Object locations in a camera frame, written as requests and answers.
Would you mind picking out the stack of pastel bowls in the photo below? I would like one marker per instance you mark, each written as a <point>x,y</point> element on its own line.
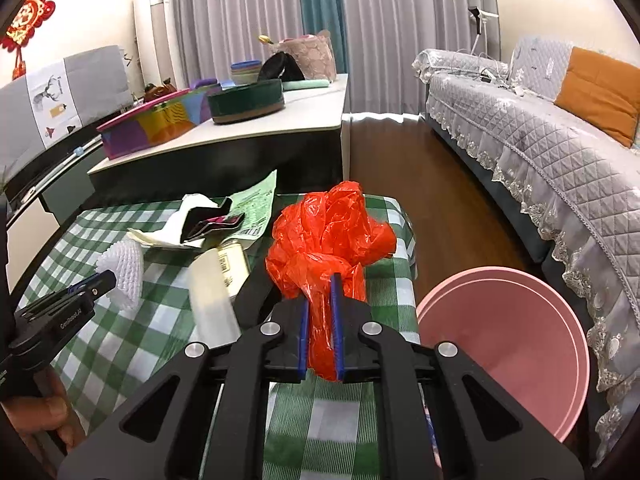
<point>245,72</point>

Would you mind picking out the green checkered tablecloth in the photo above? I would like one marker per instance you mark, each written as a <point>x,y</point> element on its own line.
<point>125,350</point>

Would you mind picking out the pink fabric basket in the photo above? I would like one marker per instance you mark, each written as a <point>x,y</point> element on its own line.
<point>312,57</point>

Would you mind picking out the white coffee table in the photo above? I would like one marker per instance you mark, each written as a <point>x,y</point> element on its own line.
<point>300,110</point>

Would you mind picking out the red knot wall decoration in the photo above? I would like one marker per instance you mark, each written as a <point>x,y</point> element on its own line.
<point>27,22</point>

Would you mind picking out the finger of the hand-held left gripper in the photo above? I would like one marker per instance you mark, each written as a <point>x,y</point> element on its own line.
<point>95,285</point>

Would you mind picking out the brown teapot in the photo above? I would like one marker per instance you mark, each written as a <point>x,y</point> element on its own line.
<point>157,92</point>

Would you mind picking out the black television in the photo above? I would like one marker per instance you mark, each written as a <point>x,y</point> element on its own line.
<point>60,152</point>

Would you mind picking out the white standing air conditioner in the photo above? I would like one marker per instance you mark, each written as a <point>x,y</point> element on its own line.
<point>160,30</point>

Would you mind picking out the small yellow object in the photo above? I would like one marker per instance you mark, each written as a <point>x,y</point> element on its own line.
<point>265,39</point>

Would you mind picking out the teal curtain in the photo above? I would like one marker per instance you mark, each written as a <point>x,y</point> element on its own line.
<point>320,0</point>

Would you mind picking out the dark patterned wrapper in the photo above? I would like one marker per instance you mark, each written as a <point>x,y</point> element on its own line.
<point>210,225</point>

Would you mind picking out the green paper leaflet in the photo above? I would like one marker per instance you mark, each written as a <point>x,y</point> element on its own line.
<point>255,205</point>

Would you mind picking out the colourful rectangular box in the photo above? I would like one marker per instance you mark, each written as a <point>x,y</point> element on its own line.
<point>150,130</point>

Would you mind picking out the grey television cover cloth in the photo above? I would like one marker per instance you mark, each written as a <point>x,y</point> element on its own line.
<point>95,75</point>

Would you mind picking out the white paper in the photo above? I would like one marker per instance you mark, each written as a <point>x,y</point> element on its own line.
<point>192,204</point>

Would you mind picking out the person's left hand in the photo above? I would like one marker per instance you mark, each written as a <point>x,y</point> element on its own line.
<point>45,410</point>

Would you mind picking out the orange cushion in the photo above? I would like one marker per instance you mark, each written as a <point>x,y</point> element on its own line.
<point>595,90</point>

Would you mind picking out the white charger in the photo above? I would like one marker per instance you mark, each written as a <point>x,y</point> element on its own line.
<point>487,77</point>

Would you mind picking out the mint green folded cloth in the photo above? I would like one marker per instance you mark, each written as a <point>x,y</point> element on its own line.
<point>305,85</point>

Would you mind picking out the black pouch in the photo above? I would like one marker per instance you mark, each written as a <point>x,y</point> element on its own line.
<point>280,67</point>

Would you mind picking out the dark green round tin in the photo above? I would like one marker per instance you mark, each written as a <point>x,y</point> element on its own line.
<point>245,102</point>

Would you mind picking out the grey quilted sofa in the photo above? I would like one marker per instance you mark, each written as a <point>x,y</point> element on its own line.
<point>525,135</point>

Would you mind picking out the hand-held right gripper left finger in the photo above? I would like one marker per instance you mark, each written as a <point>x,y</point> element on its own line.
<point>303,345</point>

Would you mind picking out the pink plastic bin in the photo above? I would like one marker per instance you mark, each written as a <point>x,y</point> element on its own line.
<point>500,340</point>

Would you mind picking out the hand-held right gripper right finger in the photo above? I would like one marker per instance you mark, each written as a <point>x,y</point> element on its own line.
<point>339,330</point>

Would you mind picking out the grey curtain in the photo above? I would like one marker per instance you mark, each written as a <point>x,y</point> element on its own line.
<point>400,20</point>
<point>225,5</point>

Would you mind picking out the red plastic bag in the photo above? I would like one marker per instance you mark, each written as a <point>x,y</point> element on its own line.
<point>325,230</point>

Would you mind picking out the white foam fruit net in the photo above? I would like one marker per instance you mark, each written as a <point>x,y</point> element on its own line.
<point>125,265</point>

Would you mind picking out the dark television cabinet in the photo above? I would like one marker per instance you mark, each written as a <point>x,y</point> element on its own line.
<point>70,185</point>

